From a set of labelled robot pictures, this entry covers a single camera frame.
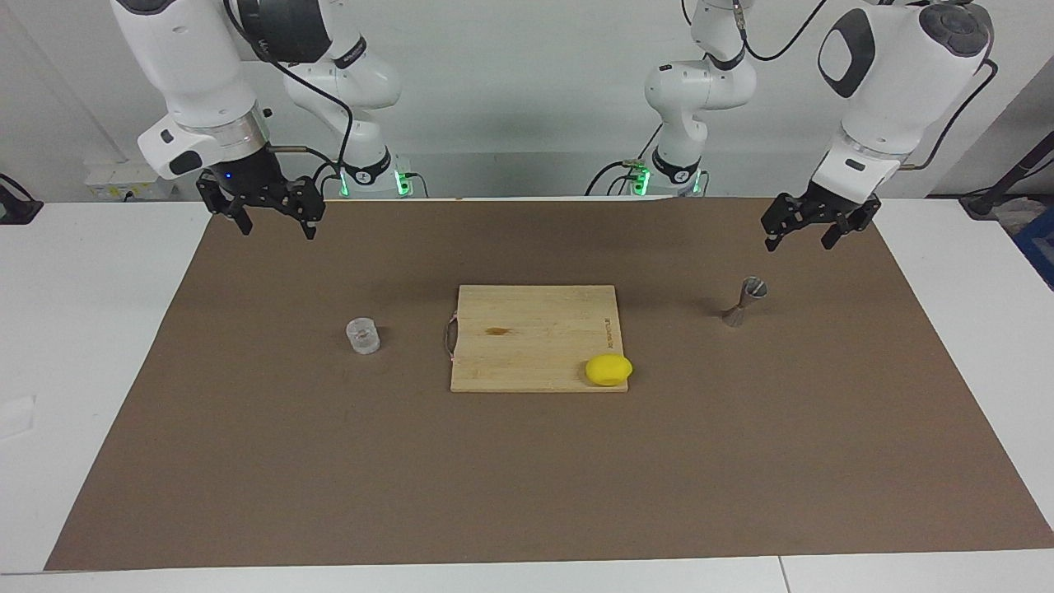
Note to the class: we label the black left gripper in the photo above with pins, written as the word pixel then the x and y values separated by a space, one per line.
pixel 836 202

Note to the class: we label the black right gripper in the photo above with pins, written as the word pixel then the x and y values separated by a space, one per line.
pixel 247 177

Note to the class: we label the metal jigger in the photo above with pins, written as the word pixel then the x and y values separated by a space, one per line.
pixel 735 316

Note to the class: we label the clear plastic cup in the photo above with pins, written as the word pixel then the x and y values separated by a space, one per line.
pixel 363 338

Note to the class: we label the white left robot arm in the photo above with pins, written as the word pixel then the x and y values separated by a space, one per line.
pixel 889 82

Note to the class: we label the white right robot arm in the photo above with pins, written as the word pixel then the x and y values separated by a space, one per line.
pixel 189 66

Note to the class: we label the black stand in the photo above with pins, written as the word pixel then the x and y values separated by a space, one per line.
pixel 1000 185

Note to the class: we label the brown table mat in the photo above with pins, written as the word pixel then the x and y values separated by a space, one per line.
pixel 247 453

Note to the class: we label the yellow lemon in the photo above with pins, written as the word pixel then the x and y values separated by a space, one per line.
pixel 608 370

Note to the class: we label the wooden cutting board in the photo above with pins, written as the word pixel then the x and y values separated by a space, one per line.
pixel 535 338

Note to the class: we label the white tape patch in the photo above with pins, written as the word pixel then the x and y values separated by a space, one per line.
pixel 16 416

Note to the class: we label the black clamp mount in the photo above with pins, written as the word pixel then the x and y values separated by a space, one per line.
pixel 16 210

